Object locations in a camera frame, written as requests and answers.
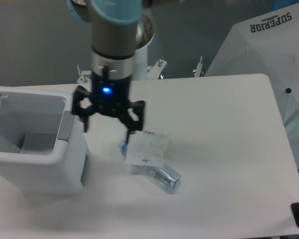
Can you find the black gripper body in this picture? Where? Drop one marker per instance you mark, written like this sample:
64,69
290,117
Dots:
110,97

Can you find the crushed clear plastic bottle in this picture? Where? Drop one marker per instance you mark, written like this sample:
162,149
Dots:
166,178

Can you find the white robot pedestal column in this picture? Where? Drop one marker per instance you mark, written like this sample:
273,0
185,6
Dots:
144,36

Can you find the white pedestal base bracket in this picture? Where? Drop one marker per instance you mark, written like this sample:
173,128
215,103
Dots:
153,72

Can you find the white umbrella with lettering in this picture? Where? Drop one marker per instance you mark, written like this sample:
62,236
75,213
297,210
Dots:
267,44

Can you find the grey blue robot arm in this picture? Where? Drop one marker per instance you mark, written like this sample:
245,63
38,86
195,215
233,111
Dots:
114,27

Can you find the white plastic pouch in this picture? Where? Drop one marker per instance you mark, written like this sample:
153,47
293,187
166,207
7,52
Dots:
147,148

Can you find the white push-lid trash can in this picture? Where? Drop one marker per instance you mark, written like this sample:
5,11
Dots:
42,145

